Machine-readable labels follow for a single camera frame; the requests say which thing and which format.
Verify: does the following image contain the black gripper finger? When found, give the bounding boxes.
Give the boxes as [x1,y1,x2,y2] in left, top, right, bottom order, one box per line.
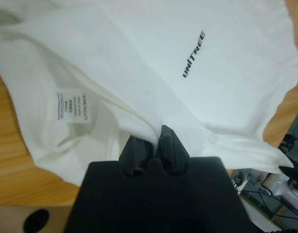
[118,135,155,171]
[158,124,191,175]

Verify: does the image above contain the white t-shirt with black logo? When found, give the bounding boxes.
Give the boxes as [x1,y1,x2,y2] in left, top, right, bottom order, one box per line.
[0,0,298,188]

